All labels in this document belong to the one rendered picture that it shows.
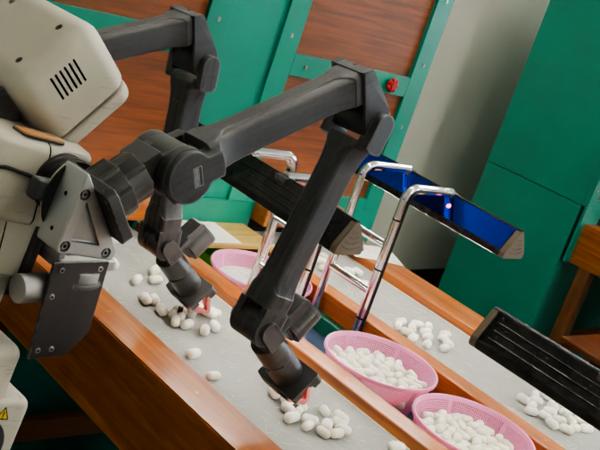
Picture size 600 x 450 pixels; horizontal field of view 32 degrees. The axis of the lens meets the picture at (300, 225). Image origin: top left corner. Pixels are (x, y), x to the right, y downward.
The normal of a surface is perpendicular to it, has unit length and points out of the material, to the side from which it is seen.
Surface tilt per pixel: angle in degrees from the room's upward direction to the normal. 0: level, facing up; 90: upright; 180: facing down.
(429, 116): 90
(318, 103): 84
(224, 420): 0
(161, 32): 85
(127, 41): 85
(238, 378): 0
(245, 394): 0
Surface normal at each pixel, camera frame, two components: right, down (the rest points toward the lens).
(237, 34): 0.62, 0.41
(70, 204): -0.61, -0.13
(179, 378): 0.32, -0.91
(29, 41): -0.28, -0.61
